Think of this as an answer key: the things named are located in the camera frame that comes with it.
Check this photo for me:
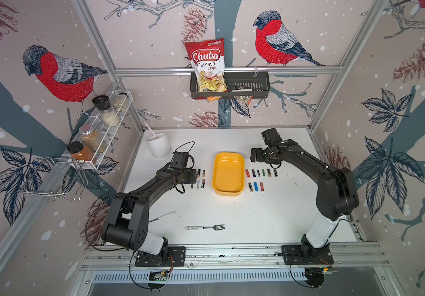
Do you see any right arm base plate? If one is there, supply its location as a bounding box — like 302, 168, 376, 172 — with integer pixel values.
281, 244, 334, 265

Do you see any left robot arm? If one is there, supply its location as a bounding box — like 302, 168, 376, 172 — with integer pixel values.
101, 152, 197, 257

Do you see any silver lid spice jar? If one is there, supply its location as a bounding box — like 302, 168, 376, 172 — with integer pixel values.
79, 124, 107, 154

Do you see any white wire spice rack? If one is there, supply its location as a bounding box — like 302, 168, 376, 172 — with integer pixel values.
61, 90, 133, 175

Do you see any black lid spice jar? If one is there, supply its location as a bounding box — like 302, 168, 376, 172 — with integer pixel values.
92, 95, 121, 127

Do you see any pale spice jar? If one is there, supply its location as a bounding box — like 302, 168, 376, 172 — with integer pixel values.
113, 92, 129, 112

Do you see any wire hanger rack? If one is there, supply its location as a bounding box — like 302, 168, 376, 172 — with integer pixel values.
17, 157, 90, 203

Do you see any red Chuba cassava chips bag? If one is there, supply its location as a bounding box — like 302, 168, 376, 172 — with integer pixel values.
185, 38, 227, 93

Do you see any metal fork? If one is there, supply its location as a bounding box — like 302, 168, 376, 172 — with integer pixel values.
185, 224, 225, 231

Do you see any black wall basket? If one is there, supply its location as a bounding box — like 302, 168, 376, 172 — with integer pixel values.
190, 72, 270, 99

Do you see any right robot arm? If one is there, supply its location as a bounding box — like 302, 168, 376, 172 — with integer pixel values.
251, 128, 359, 260

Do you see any orange spice jar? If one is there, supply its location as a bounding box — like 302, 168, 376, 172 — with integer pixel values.
67, 141, 94, 162

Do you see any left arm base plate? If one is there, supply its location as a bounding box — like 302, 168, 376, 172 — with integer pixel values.
135, 247, 186, 267

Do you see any yellow plastic storage box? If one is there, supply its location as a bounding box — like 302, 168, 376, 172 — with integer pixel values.
212, 152, 245, 197

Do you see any white ceramic cup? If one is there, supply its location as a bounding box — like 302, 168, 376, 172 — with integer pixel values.
147, 133, 171, 159

